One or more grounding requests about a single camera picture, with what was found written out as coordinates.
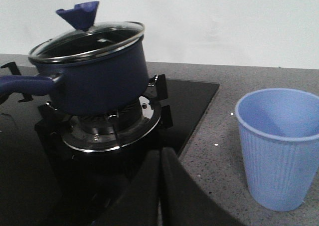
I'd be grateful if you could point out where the dark blue saucepan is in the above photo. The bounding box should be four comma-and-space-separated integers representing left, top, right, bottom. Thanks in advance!
0, 38, 149, 115

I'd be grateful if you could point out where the light blue ribbed cup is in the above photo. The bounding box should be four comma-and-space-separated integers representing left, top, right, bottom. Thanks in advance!
235, 88, 319, 212

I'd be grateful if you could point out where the black gas burner head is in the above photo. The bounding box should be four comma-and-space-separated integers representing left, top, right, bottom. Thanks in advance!
78, 100, 142, 135

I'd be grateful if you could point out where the black glass gas cooktop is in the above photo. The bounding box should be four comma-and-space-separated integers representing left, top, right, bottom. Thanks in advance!
0, 78, 218, 226

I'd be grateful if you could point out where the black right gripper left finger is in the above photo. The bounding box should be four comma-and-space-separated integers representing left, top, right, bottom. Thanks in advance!
95, 150, 160, 226

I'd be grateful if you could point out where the glass lid with blue knob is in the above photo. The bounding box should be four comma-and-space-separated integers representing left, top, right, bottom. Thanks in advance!
29, 1, 145, 64

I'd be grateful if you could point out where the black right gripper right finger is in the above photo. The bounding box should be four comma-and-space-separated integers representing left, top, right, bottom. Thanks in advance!
161, 148, 243, 226

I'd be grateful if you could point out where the black pot support grate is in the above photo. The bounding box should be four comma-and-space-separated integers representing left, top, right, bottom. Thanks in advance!
35, 74, 172, 153

